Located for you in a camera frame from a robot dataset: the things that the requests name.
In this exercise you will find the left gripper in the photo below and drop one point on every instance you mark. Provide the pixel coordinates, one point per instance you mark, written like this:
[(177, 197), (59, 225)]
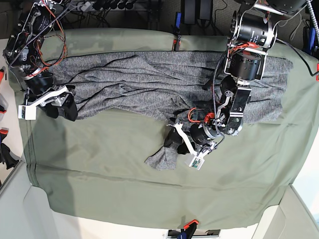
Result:
[(202, 135)]

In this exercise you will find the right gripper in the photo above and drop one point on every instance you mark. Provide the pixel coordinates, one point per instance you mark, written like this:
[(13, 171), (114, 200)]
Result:
[(52, 99)]

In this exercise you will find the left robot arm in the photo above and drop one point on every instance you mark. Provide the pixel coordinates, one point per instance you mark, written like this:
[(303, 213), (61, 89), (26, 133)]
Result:
[(253, 32)]

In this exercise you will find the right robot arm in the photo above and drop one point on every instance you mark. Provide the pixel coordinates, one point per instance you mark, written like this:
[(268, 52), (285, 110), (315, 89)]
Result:
[(25, 60)]

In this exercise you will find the green table cloth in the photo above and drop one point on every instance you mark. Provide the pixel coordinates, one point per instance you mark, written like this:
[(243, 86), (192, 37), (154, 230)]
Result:
[(95, 168)]

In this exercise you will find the red tool left edge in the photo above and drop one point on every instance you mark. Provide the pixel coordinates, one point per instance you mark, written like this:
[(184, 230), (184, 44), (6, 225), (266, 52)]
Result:
[(2, 74)]

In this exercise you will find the red black clamp bottom edge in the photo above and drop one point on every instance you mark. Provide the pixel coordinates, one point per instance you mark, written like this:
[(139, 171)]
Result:
[(188, 230)]

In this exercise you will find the blue clamp top edge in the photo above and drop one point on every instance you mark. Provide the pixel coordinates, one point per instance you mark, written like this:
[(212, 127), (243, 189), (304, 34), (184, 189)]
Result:
[(177, 22)]

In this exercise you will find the black power adapter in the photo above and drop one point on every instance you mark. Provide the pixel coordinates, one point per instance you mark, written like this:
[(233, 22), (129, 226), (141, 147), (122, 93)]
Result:
[(189, 11), (205, 9)]

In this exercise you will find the red clamp right edge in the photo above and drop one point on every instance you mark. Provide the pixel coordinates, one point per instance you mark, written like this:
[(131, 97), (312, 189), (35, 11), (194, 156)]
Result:
[(317, 72)]

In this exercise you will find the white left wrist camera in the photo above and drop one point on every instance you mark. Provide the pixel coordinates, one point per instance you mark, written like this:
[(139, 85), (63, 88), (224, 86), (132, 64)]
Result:
[(195, 162)]

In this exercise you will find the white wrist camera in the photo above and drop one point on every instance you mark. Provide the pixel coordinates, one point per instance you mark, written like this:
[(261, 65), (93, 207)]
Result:
[(27, 112), (195, 162)]

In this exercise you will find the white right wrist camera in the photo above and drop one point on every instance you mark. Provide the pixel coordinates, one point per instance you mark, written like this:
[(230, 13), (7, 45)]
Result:
[(27, 112)]

